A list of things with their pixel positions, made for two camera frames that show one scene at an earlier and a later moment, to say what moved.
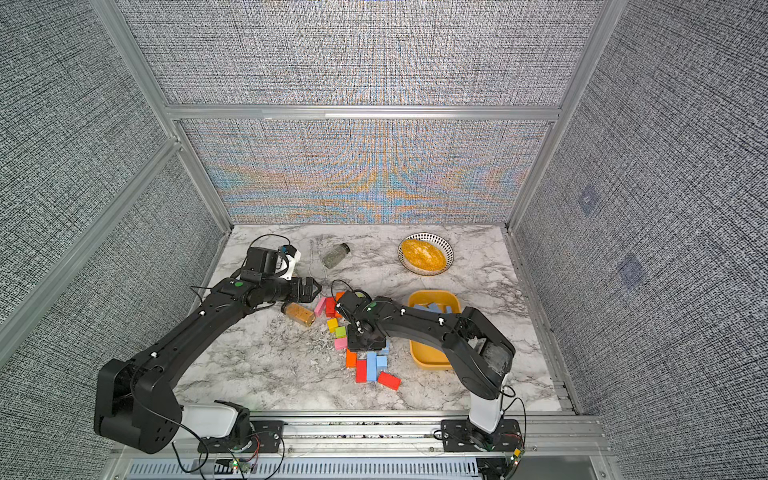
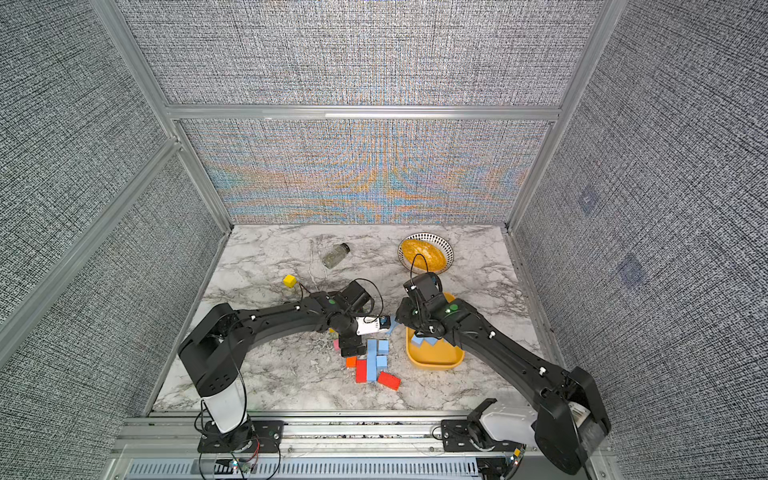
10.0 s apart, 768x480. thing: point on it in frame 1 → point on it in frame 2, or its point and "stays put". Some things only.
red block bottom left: x=361 y=371 stays put
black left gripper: x=309 y=294 → x=350 y=344
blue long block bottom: x=372 y=366 stays put
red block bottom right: x=389 y=380 stays put
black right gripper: x=353 y=346 → x=403 y=314
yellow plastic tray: x=425 y=355 stays put
